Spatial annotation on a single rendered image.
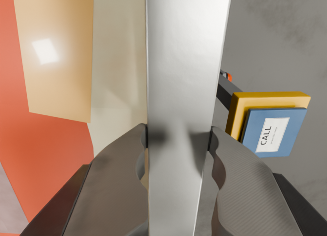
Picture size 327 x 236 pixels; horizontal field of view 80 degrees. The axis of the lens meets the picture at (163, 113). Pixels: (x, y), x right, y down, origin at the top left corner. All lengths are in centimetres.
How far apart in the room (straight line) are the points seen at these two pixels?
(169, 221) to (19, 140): 14
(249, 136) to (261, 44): 112
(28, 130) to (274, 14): 140
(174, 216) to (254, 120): 23
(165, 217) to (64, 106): 12
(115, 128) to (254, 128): 26
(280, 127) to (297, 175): 193
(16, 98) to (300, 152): 206
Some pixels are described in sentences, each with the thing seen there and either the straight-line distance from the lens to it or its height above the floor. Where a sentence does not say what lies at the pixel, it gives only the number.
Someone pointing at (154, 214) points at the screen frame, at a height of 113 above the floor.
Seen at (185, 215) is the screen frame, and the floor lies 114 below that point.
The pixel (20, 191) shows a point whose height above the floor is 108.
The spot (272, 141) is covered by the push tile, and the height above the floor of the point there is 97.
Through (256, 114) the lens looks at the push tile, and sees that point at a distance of 35.
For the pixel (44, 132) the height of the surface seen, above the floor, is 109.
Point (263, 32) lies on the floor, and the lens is 145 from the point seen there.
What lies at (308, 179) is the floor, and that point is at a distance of 244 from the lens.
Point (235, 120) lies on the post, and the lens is 36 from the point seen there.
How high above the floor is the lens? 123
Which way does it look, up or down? 62 degrees down
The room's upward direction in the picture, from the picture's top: 168 degrees clockwise
